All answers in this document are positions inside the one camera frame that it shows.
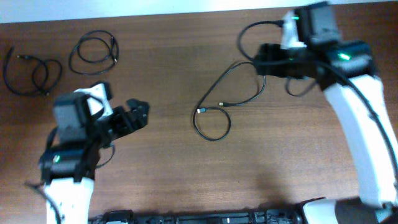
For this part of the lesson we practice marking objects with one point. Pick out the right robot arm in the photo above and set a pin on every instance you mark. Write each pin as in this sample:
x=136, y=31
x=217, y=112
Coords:
x=312, y=47

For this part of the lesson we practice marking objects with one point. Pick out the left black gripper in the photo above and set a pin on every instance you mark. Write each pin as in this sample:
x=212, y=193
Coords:
x=134, y=123

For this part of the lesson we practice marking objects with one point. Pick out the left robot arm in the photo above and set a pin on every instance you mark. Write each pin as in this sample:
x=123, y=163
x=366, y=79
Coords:
x=72, y=153

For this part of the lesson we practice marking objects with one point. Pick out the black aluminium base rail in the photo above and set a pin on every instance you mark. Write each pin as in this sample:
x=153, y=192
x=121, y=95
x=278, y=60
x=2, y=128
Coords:
x=202, y=217

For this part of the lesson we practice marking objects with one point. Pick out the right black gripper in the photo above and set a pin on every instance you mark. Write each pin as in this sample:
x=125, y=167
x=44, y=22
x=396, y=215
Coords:
x=262, y=55

